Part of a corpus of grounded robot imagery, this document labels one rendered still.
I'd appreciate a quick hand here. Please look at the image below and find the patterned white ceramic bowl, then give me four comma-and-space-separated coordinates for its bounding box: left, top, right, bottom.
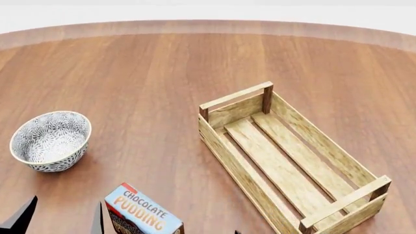
9, 110, 92, 174

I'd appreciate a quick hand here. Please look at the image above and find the slatted wooden crate tray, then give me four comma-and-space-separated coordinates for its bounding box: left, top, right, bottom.
198, 81, 393, 234

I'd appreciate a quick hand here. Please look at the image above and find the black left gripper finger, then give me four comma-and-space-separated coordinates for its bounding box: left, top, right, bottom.
0, 195, 39, 234
90, 201, 106, 234

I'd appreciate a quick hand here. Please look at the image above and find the blue chocolate pudding box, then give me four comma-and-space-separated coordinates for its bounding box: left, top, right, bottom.
104, 182, 185, 234

